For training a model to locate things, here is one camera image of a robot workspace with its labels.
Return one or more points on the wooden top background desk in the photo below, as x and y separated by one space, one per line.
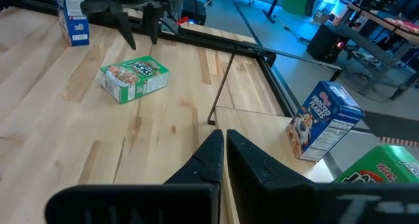
383 24

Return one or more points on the blue Frosted Flakes cereal box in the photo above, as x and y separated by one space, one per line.
324 119
72 17

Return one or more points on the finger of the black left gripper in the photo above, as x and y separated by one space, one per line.
126 27
154 24

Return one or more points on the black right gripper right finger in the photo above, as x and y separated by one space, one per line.
262 184

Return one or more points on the black device with blue light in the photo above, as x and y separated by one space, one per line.
193 11

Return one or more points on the green Apple Jacks cereal box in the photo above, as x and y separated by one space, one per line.
379 165
134 78

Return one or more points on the black computer tower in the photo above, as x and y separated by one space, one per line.
327 44

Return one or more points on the black metal shelf end frame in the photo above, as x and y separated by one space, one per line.
222 84

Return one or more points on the black floor mat striped edge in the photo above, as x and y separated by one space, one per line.
393 129

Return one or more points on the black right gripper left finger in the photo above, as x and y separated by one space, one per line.
209 158

